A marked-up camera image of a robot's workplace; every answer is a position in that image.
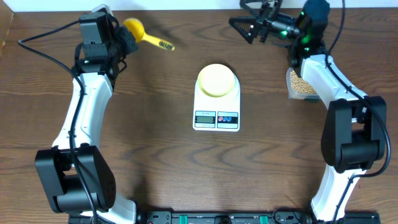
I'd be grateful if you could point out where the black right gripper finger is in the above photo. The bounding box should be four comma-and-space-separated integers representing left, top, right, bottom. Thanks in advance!
239, 0, 264, 9
229, 16, 258, 44

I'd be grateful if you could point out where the yellow measuring scoop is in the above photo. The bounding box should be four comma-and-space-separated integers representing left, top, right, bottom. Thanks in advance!
123, 18, 175, 51

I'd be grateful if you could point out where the yellow bowl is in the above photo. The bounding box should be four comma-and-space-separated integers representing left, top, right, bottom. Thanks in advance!
197, 63, 236, 98

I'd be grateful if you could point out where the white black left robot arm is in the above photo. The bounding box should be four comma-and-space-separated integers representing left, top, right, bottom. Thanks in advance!
35, 7, 137, 223

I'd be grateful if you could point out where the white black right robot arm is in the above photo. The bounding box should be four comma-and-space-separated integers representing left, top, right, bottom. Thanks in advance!
229, 0, 391, 223

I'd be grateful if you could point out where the white digital kitchen scale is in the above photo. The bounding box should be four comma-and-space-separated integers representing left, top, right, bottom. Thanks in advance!
192, 75, 241, 132

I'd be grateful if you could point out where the soybeans pile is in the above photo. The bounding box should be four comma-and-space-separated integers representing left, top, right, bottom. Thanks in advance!
290, 70, 316, 95

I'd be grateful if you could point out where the clear plastic container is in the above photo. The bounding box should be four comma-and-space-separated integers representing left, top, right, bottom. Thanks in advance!
286, 68, 320, 101

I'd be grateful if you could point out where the green tape label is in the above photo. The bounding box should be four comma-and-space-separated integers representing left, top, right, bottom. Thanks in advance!
304, 96, 319, 102

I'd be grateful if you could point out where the brown cardboard panel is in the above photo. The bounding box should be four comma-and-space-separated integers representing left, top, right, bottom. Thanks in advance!
0, 0, 14, 53

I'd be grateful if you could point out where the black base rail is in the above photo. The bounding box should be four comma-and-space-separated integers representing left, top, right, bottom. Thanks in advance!
67, 209, 381, 224

